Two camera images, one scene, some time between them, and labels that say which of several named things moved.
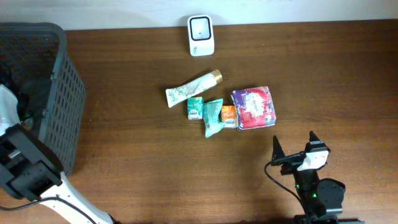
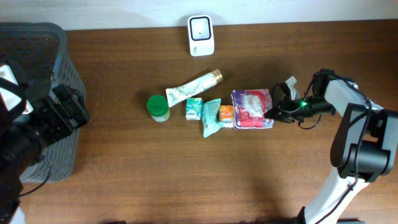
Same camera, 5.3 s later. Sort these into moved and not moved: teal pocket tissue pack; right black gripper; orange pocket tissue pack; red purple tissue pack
Moved: right black gripper
Not moved: red purple tissue pack; orange pocket tissue pack; teal pocket tissue pack
